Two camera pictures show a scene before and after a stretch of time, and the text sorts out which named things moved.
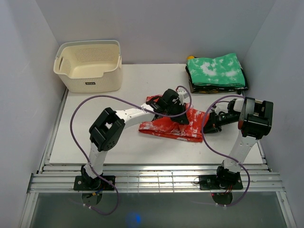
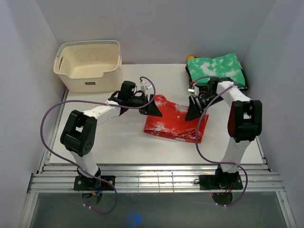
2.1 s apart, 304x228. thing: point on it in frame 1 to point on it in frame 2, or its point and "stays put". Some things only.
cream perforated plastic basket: (89, 66) stays put
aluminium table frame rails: (59, 177) stays put
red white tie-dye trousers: (166, 127) stays put
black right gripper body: (227, 118) to (204, 101)
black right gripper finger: (210, 126) to (193, 111)
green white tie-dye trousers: (225, 70) stays put
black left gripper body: (174, 110) to (137, 101)
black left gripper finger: (182, 119) to (153, 109)
